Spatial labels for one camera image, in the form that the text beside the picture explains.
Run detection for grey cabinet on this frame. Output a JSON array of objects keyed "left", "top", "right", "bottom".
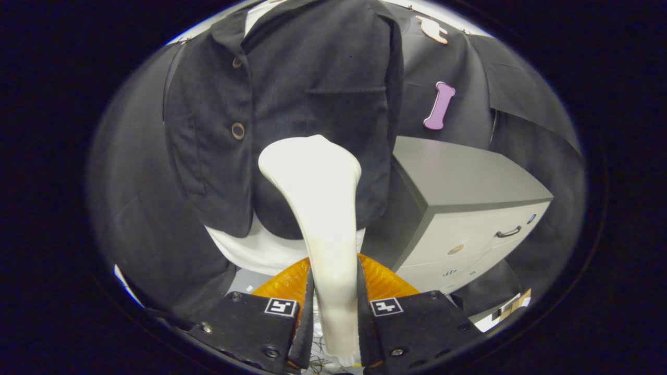
[{"left": 362, "top": 136, "right": 554, "bottom": 295}]

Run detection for black blazer jacket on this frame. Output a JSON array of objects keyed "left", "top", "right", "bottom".
[{"left": 163, "top": 0, "right": 404, "bottom": 240}]

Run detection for white garment steamer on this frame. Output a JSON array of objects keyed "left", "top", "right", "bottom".
[{"left": 258, "top": 134, "right": 363, "bottom": 365}]

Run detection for white and black floor object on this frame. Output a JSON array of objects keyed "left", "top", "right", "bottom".
[{"left": 477, "top": 289, "right": 532, "bottom": 333}]

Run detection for black backdrop cloth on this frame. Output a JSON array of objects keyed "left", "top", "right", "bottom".
[{"left": 86, "top": 3, "right": 587, "bottom": 318}]

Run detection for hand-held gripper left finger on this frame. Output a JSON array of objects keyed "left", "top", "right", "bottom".
[{"left": 187, "top": 257, "right": 314, "bottom": 374}]

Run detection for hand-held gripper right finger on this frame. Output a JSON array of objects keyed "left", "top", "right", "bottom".
[{"left": 357, "top": 254, "right": 483, "bottom": 374}]

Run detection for tangled floor cables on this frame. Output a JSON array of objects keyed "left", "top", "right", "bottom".
[{"left": 312, "top": 333, "right": 360, "bottom": 374}]

